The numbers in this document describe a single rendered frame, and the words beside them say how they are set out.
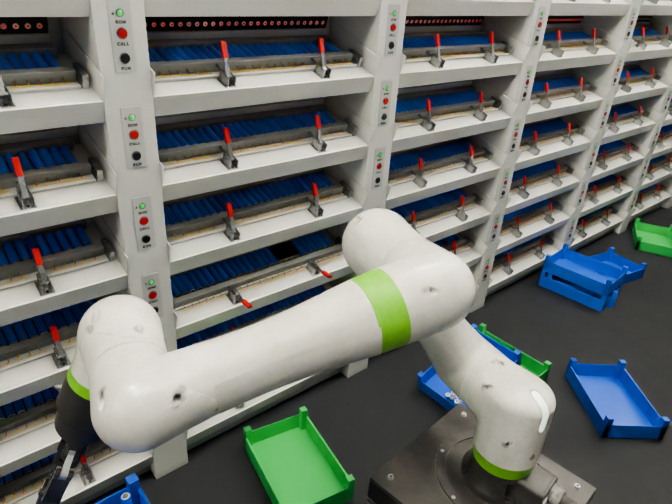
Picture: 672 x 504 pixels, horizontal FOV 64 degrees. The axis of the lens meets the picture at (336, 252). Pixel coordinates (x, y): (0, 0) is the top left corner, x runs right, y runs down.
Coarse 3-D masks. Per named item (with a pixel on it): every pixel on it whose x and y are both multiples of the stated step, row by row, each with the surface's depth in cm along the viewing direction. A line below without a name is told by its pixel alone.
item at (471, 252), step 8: (464, 232) 222; (440, 240) 215; (448, 240) 216; (456, 240) 218; (464, 240) 218; (472, 240) 220; (480, 240) 217; (448, 248) 212; (456, 248) 217; (464, 248) 218; (472, 248) 220; (480, 248) 218; (464, 256) 214; (472, 256) 216; (480, 256) 217; (472, 264) 218
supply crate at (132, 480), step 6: (132, 474) 102; (126, 480) 101; (132, 480) 101; (138, 480) 102; (132, 486) 101; (138, 486) 102; (120, 492) 102; (132, 492) 102; (138, 492) 103; (108, 498) 101; (114, 498) 102; (132, 498) 102; (138, 498) 103; (144, 498) 101
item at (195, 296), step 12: (324, 252) 164; (336, 252) 167; (288, 264) 156; (300, 264) 159; (240, 276) 147; (252, 276) 148; (264, 276) 151; (204, 288) 141; (216, 288) 142; (228, 288) 145; (180, 300) 136; (192, 300) 138
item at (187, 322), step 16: (336, 240) 170; (336, 256) 167; (304, 272) 158; (320, 272) 160; (336, 272) 164; (352, 272) 170; (256, 288) 149; (272, 288) 150; (288, 288) 153; (304, 288) 158; (208, 304) 140; (224, 304) 142; (240, 304) 143; (256, 304) 148; (176, 320) 130; (192, 320) 135; (208, 320) 138; (224, 320) 143; (176, 336) 134
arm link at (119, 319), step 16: (96, 304) 72; (112, 304) 72; (128, 304) 72; (144, 304) 74; (96, 320) 70; (112, 320) 70; (128, 320) 70; (144, 320) 72; (160, 320) 77; (80, 336) 71; (96, 336) 69; (112, 336) 68; (128, 336) 68; (144, 336) 69; (160, 336) 72; (80, 352) 71; (96, 352) 67; (80, 368) 72; (80, 384) 73
